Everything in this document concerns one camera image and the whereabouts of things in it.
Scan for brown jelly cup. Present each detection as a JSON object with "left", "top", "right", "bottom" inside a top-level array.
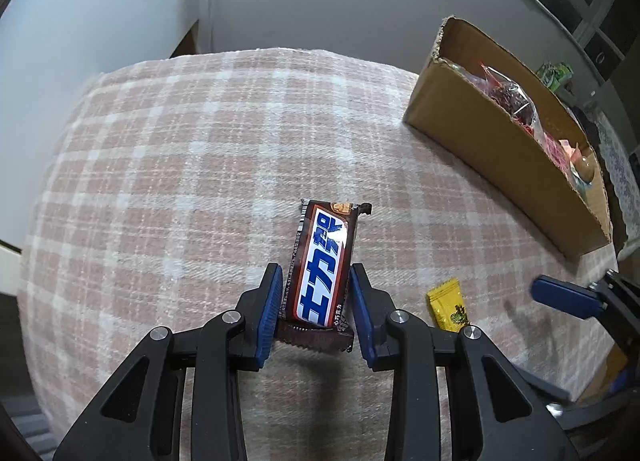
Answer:
[{"left": 570, "top": 148, "right": 596, "bottom": 201}]

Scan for yellow candy packet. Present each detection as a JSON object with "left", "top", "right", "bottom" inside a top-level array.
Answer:
[{"left": 426, "top": 278, "right": 470, "bottom": 332}]

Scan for pink bread bag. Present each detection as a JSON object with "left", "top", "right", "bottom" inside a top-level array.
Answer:
[{"left": 542, "top": 132, "right": 570, "bottom": 175}]

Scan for brown chocolate bar back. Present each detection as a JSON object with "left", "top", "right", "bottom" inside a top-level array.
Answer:
[{"left": 276, "top": 199, "right": 372, "bottom": 354}]

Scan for clear bag red snacks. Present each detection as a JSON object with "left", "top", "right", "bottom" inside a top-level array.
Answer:
[{"left": 451, "top": 62, "right": 544, "bottom": 140}]

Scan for open cardboard box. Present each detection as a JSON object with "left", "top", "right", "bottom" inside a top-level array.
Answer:
[{"left": 404, "top": 17, "right": 612, "bottom": 259}]

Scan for pink plaid tablecloth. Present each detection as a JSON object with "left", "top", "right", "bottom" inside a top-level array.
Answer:
[{"left": 18, "top": 48, "right": 616, "bottom": 439}]

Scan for green drink carton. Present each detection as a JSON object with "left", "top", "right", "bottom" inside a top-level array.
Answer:
[{"left": 536, "top": 62, "right": 574, "bottom": 92}]

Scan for white cabinet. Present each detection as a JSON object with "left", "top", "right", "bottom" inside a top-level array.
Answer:
[{"left": 1, "top": 0, "right": 198, "bottom": 295}]

